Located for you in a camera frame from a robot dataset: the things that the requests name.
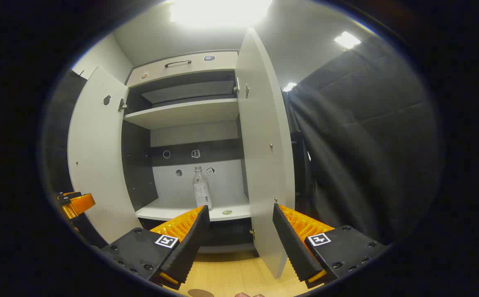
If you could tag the grey cabinet drawer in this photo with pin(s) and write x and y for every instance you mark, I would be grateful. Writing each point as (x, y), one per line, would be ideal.
(181, 72)

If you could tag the black backdrop cloth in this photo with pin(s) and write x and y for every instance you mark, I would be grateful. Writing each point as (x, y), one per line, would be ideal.
(367, 144)

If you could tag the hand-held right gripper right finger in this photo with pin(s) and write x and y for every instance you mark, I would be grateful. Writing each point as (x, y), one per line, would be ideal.
(293, 247)

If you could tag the ceiling light panel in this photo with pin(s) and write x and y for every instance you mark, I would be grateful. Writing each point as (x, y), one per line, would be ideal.
(289, 87)
(347, 40)
(219, 12)

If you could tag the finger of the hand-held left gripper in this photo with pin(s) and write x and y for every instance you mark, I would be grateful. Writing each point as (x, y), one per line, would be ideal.
(80, 204)

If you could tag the grey cabinet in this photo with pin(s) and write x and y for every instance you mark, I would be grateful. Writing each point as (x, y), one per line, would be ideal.
(140, 173)

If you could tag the round brown coaster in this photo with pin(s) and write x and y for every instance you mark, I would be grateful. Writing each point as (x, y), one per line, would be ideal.
(200, 293)

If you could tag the clear plastic bottle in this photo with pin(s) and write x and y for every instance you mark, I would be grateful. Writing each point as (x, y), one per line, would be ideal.
(202, 192)

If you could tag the grey shelf board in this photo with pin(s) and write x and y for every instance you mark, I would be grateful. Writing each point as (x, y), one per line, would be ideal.
(181, 113)
(169, 211)

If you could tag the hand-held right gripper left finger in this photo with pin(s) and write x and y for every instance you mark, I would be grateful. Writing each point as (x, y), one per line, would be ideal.
(190, 243)

